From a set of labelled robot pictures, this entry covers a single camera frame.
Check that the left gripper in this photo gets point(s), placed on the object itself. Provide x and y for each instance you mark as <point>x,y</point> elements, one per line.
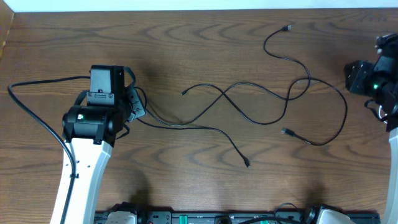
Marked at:
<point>137,104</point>

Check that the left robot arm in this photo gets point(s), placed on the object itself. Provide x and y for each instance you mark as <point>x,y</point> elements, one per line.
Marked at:
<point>90,129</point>

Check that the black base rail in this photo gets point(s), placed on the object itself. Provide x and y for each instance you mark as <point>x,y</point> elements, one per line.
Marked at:
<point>284,213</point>

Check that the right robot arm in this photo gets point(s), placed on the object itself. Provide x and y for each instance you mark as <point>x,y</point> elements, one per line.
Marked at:
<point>378,81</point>

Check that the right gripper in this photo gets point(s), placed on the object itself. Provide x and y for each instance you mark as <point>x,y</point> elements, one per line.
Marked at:
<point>356,79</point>

